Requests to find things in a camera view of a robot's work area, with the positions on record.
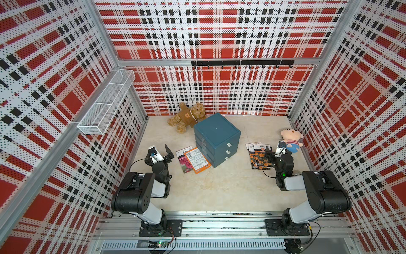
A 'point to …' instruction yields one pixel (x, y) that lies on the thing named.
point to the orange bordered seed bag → (198, 161)
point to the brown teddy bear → (191, 116)
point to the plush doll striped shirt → (292, 137)
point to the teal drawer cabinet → (217, 139)
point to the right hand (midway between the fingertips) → (276, 146)
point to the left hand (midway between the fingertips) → (161, 147)
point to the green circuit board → (161, 244)
